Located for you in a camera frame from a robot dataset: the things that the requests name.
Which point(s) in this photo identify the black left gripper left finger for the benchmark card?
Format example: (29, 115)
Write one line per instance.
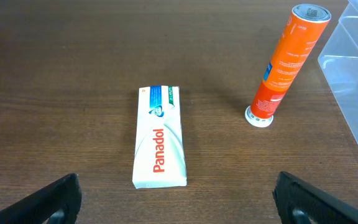
(59, 202)

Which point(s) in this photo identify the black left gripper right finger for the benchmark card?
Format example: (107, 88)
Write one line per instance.
(300, 202)

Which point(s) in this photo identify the white Panadol box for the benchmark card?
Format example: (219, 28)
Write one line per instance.
(159, 158)

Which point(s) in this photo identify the orange tablet tube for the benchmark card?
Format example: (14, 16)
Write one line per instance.
(302, 31)

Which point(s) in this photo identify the clear plastic container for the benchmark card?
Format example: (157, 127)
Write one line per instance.
(339, 63)

